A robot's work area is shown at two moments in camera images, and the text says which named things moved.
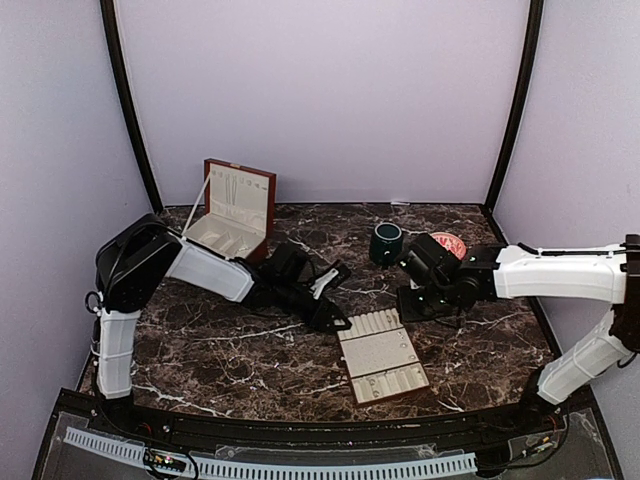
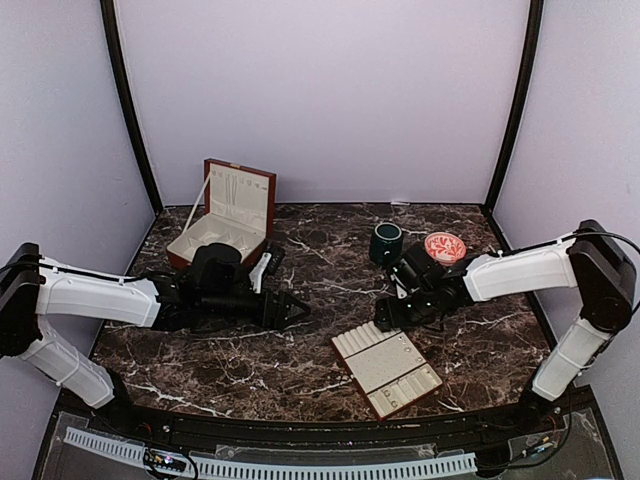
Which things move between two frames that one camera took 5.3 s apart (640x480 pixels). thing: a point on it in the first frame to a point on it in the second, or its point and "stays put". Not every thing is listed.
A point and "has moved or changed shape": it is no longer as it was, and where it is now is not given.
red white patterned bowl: x=455 y=245 stays put
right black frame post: x=533 y=41 stays put
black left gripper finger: x=345 y=326 to x=299 y=304
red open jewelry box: x=235 y=211 stays put
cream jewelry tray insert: x=379 y=357 has moved or changed shape
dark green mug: x=386 y=245 stays put
